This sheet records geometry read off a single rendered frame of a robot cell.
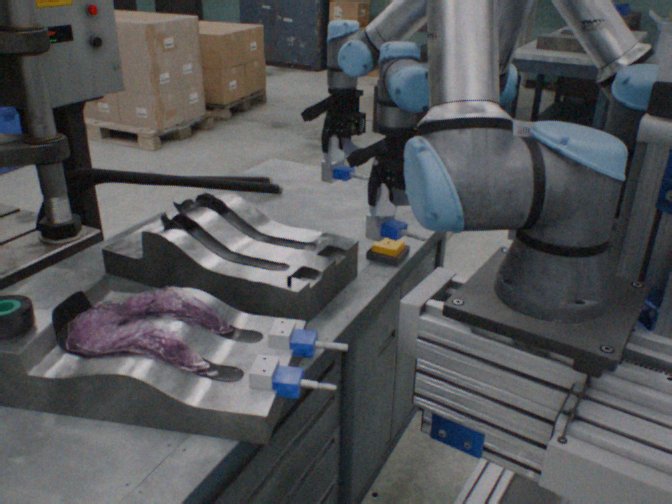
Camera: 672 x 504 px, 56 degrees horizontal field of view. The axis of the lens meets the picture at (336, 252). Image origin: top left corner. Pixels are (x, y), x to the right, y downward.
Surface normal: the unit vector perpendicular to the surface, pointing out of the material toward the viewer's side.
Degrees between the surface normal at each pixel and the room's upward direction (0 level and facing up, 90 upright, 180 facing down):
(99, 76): 90
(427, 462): 0
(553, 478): 90
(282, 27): 90
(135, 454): 0
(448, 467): 0
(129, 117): 91
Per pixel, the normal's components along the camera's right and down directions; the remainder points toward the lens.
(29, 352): 0.96, -0.10
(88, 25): 0.89, 0.21
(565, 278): -0.15, 0.15
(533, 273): -0.66, 0.02
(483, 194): 0.11, 0.29
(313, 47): -0.47, 0.39
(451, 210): 0.06, 0.58
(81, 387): -0.18, 0.44
